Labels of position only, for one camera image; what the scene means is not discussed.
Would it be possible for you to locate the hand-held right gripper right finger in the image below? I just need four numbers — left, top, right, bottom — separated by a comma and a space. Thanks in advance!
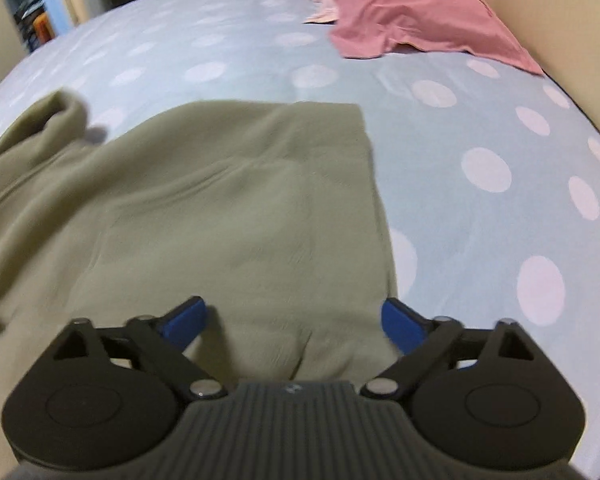
360, 297, 537, 402

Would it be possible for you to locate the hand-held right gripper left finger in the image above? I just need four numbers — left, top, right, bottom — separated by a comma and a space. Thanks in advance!
52, 296, 229, 401

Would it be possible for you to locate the olive green sweatshirt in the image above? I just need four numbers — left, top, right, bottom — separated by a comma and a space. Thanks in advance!
0, 89, 401, 396

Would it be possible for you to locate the blue polka dot bedsheet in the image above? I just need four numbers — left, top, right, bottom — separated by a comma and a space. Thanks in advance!
0, 0, 600, 480

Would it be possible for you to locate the beige padded headboard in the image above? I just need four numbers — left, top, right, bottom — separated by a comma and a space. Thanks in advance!
430, 0, 600, 156

